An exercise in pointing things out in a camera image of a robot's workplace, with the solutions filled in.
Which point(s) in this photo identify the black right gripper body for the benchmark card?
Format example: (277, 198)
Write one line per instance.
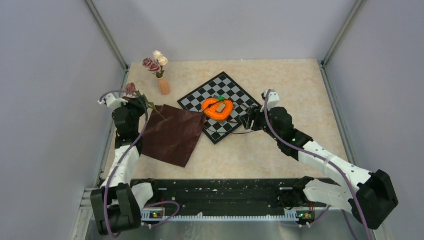
(266, 128)

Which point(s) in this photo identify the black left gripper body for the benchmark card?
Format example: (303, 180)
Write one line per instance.
(137, 110)

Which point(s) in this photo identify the pink rose stem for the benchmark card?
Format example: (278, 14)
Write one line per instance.
(155, 67)
(130, 87)
(147, 62)

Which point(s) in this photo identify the maroon wrapping paper sheet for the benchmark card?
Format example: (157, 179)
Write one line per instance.
(172, 134)

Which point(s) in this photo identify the cream rose stem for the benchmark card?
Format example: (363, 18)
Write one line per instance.
(163, 61)
(157, 55)

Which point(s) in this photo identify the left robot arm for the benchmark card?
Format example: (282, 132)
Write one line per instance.
(114, 204)

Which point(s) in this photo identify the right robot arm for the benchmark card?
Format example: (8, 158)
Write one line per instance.
(369, 196)

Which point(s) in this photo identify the peach ribbed vase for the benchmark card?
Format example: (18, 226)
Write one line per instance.
(163, 85)

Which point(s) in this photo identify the tan wooden block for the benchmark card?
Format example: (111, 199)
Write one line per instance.
(221, 108)

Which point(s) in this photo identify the black white chessboard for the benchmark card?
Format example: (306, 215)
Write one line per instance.
(221, 85)

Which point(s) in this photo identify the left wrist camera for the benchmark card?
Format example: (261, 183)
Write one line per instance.
(111, 101)

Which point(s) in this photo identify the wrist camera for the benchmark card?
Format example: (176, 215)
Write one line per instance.
(111, 101)
(273, 98)

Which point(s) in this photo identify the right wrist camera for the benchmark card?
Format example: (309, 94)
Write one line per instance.
(273, 98)

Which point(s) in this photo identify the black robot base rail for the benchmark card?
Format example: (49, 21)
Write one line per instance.
(228, 197)

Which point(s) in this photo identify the aluminium frame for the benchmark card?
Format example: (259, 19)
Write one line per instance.
(82, 223)

